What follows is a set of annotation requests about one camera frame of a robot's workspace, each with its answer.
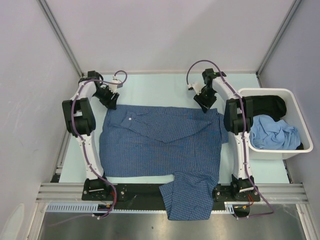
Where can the black garment in bin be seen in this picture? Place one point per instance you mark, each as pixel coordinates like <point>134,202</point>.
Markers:
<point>271,105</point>

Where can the white slotted cable duct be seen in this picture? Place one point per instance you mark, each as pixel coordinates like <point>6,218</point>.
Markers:
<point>72,207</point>

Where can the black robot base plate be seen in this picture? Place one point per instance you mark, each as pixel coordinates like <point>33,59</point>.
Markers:
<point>140,197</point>

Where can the blue plaid long sleeve shirt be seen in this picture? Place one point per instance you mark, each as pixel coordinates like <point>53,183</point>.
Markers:
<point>141,141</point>

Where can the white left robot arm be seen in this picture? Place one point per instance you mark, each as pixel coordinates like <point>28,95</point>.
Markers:
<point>80,120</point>

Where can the left aluminium corner post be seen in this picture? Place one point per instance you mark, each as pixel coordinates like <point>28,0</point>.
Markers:
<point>50,17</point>

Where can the aluminium front rail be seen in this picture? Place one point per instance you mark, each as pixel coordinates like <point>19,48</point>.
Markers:
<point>274,193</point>

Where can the light blue garment in bin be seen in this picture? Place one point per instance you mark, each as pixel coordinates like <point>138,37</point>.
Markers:
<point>267,134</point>

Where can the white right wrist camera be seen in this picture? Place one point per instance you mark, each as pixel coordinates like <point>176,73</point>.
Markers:
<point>197,87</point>

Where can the aluminium corner post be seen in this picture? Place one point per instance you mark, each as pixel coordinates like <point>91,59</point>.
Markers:
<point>50,17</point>
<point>278,36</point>

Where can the white plastic bin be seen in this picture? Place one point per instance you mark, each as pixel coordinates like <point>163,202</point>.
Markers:
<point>293,117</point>

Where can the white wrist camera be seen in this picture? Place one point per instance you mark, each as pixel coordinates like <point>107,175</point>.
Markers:
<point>197,87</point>
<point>115,84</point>

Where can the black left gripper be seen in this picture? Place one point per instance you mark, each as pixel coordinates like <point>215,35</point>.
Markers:
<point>110,103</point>

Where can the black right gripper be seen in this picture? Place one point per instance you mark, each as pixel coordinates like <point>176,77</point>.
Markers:
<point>204,104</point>

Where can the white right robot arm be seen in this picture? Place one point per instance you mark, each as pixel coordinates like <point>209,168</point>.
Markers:
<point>238,120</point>

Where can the right aluminium corner post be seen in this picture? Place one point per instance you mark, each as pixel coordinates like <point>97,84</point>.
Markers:
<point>278,36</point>

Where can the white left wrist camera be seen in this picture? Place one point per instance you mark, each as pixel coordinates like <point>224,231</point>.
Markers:
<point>115,84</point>

